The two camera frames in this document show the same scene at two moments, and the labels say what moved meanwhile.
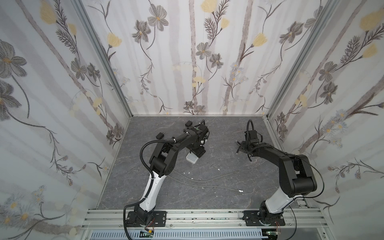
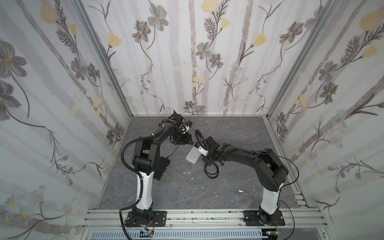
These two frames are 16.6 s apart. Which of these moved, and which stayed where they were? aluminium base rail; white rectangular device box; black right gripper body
Moved: black right gripper body
Stayed: white rectangular device box; aluminium base rail
